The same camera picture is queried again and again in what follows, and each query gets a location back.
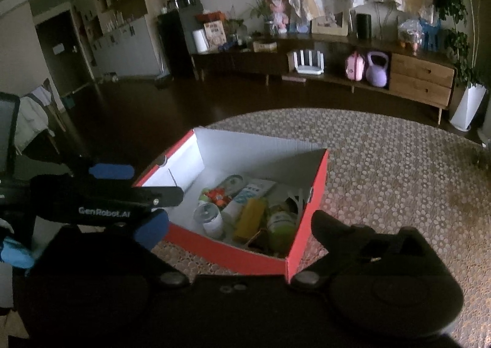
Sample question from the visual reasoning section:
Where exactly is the wall cabinet with shelves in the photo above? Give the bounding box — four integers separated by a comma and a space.
72, 0, 160, 79

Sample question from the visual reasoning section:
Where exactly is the white blue printed toothpaste tube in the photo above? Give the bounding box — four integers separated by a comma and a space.
222, 178, 277, 221

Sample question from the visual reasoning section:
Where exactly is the person's left hand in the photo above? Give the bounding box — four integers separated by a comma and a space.
0, 237, 36, 269

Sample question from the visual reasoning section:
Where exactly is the black mini fridge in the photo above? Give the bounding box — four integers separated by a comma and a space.
157, 6, 205, 81

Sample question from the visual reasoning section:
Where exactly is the orange small toy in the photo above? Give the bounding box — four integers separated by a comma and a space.
203, 187, 231, 207

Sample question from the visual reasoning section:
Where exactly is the black cylindrical speaker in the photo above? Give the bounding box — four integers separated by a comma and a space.
356, 13, 373, 40

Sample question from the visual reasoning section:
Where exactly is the red cardboard box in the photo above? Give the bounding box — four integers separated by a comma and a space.
131, 126, 331, 283

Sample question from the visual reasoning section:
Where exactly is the white bottle with silver cap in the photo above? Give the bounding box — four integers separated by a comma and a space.
193, 201, 226, 240

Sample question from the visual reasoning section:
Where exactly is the red gift box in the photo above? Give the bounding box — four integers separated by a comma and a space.
195, 10, 224, 24

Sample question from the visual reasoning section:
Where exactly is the dark wooden door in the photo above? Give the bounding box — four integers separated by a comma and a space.
36, 10, 95, 96

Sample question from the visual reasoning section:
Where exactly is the grey teal oval case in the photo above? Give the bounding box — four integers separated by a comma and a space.
214, 174, 245, 196

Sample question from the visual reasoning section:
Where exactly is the pink small bag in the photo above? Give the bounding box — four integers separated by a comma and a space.
345, 51, 365, 82

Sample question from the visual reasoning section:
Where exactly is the small yellow box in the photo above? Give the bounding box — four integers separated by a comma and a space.
233, 198, 268, 244

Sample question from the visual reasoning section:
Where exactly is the white router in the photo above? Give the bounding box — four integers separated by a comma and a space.
292, 48, 325, 76

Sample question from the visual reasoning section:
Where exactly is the green lotion bottle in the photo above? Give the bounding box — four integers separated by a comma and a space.
265, 209, 299, 257

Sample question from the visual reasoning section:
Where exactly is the wooden sideboard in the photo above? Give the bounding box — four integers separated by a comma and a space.
190, 31, 458, 127

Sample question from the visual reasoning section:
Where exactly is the pink doll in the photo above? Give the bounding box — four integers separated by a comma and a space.
269, 0, 289, 34

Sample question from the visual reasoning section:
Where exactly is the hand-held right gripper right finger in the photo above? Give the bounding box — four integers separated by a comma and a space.
289, 210, 439, 292

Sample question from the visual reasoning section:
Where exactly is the clear plastic bag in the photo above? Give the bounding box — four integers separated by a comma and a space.
396, 18, 423, 50

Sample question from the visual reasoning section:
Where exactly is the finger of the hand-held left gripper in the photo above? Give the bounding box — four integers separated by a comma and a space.
70, 163, 136, 180
130, 185, 185, 209

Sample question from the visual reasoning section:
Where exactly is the tall green potted plant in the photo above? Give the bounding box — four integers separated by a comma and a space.
433, 0, 491, 88

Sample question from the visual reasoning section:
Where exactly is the white paper towel roll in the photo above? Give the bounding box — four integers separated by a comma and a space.
191, 28, 209, 54

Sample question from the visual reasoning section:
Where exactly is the purple kettlebell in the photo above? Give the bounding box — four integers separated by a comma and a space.
365, 50, 391, 88

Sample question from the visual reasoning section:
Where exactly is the small leafy plant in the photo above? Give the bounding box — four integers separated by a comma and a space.
249, 0, 275, 36

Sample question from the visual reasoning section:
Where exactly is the printed carton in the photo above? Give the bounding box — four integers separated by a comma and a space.
203, 20, 227, 52

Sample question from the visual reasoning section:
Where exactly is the beige picture frame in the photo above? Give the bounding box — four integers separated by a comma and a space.
310, 11, 349, 37

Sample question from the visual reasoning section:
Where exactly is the white garment on chair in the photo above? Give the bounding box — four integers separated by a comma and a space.
16, 81, 63, 150

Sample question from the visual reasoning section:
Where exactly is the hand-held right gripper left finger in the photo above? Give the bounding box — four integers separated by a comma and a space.
38, 209, 190, 291

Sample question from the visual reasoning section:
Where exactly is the blue toy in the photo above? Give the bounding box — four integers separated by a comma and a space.
417, 17, 443, 52

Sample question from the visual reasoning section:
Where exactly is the white planter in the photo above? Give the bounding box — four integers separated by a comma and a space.
449, 83, 488, 132

